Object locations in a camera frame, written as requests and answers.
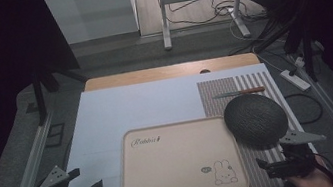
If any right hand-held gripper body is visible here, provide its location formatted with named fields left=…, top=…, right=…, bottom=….
left=260, top=123, right=333, bottom=183

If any person's right hand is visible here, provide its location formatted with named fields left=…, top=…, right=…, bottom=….
left=286, top=152, right=333, bottom=187

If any dark round textured plate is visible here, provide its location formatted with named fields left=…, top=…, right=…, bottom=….
left=220, top=88, right=293, bottom=152

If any white power strip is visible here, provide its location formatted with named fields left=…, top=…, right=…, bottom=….
left=278, top=65, right=313, bottom=95

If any grey white striped placemat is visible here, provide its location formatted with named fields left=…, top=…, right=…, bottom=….
left=195, top=65, right=315, bottom=187

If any beige tray with rabbit print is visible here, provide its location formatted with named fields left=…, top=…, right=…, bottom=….
left=109, top=111, right=252, bottom=187

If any black metal stand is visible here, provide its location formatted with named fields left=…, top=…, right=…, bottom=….
left=28, top=59, right=95, bottom=128
left=249, top=8, right=325, bottom=92

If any white board sheet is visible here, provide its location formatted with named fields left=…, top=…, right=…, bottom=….
left=53, top=56, right=323, bottom=187

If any wooden table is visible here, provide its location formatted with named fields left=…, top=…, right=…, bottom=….
left=82, top=50, right=262, bottom=94

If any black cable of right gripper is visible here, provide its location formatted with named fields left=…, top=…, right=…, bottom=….
left=310, top=147, right=333, bottom=187

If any black floor bracket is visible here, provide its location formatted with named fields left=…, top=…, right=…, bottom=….
left=41, top=122, right=69, bottom=149

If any black cable loop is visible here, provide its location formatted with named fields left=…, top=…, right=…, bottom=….
left=283, top=88, right=326, bottom=129

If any knife with wooden handle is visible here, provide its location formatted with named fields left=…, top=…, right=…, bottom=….
left=212, top=85, right=266, bottom=101

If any tangle of floor cables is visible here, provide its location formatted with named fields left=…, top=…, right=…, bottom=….
left=159, top=0, right=287, bottom=67

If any white wall panel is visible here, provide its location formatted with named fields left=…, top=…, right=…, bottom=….
left=43, top=0, right=141, bottom=49

